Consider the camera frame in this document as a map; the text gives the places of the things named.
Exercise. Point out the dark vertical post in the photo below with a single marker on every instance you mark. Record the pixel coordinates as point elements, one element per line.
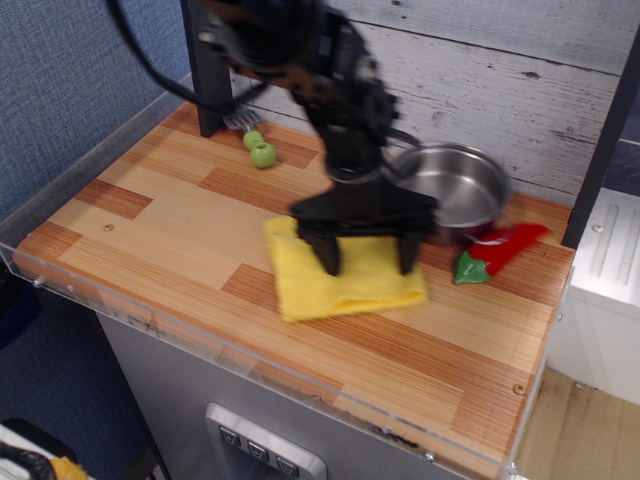
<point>605,148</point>
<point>210,78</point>

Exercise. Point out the white side shelf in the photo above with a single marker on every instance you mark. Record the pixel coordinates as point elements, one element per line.
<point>595,340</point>

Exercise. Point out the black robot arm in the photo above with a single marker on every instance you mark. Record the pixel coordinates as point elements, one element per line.
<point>314,52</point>

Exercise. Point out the yellow black object corner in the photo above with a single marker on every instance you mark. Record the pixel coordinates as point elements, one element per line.
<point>28,452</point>

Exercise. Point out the stainless steel pot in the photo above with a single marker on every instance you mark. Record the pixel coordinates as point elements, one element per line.
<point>471,189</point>

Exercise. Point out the red toy chili pepper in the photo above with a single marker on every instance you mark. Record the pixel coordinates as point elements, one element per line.
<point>486,257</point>

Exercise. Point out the yellow cloth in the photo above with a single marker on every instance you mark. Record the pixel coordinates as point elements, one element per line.
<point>370,279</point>

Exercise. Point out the silver button panel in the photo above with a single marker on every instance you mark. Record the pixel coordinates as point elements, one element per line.
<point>249,451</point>

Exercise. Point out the dark vertical post right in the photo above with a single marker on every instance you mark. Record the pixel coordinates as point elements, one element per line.
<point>605,148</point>

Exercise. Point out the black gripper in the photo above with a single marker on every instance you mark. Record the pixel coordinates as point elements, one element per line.
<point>373,207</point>

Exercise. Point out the clear acrylic table guard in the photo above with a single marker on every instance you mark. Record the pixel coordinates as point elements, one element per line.
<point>123,207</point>

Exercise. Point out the silver toy cabinet front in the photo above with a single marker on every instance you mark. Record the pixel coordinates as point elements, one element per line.
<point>172,388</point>

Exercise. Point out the dark vertical post left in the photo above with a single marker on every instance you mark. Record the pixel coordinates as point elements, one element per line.
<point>210,78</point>

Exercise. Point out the green handled toy spatula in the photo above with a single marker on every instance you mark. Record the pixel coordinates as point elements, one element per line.
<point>262,154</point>

